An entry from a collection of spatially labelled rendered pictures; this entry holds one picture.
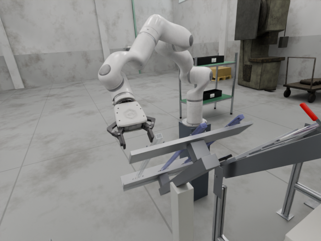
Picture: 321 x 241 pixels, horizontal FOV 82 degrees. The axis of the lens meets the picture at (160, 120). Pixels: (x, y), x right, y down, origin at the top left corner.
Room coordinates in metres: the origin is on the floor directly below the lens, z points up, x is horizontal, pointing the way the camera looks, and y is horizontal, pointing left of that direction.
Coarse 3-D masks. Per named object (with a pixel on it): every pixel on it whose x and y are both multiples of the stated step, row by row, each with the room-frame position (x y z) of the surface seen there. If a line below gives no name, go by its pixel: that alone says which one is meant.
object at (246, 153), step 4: (288, 132) 1.00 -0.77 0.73; (280, 136) 0.96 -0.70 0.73; (272, 140) 0.92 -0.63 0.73; (276, 140) 0.93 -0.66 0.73; (296, 140) 0.98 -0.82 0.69; (264, 144) 0.89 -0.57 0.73; (268, 144) 0.90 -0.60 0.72; (256, 148) 0.85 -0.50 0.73; (260, 148) 0.86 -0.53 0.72; (248, 152) 0.82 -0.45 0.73; (236, 156) 0.79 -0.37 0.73; (240, 156) 0.79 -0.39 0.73; (244, 156) 0.80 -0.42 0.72
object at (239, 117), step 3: (240, 114) 0.43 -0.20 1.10; (237, 117) 0.43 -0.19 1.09; (240, 117) 0.42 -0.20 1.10; (243, 117) 0.42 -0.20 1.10; (234, 120) 0.43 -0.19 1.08; (237, 120) 0.42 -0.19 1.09; (240, 120) 0.43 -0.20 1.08; (228, 123) 0.45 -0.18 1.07; (231, 123) 0.44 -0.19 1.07; (234, 123) 0.43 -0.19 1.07; (213, 141) 0.51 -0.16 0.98; (207, 144) 0.53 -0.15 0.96; (210, 144) 0.54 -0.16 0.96; (189, 159) 0.64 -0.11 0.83; (183, 162) 0.69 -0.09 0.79; (186, 162) 0.67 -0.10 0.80
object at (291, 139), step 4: (304, 132) 0.80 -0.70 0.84; (308, 132) 0.79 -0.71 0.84; (292, 136) 0.86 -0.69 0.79; (296, 136) 0.76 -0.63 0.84; (300, 136) 0.75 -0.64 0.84; (284, 140) 0.80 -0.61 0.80; (288, 140) 0.75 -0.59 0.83; (292, 140) 0.72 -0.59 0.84; (272, 144) 0.84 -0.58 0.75; (276, 144) 0.78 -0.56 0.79; (280, 144) 0.69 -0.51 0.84; (284, 144) 0.69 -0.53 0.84; (264, 148) 0.84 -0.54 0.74; (268, 148) 0.74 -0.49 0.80; (272, 148) 0.68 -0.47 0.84; (252, 152) 0.82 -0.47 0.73; (256, 152) 0.78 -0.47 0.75; (260, 152) 0.72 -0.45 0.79
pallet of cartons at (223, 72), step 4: (212, 68) 6.92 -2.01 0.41; (220, 68) 6.77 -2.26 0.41; (224, 68) 6.77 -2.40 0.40; (228, 68) 6.87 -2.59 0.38; (220, 72) 6.68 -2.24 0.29; (224, 72) 6.78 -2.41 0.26; (228, 72) 6.88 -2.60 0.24; (220, 76) 6.68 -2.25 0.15; (224, 76) 6.75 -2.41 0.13; (228, 76) 6.86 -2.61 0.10
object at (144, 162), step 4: (156, 136) 0.34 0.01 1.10; (160, 136) 0.34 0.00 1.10; (152, 140) 0.36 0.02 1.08; (156, 140) 0.34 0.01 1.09; (160, 140) 0.35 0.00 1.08; (152, 144) 0.37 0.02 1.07; (156, 144) 0.36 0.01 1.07; (144, 160) 0.45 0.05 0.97; (148, 160) 0.44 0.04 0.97; (144, 164) 0.47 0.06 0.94; (140, 168) 0.51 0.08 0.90; (144, 168) 0.51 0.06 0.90; (140, 172) 0.53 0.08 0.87; (136, 176) 0.60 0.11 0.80
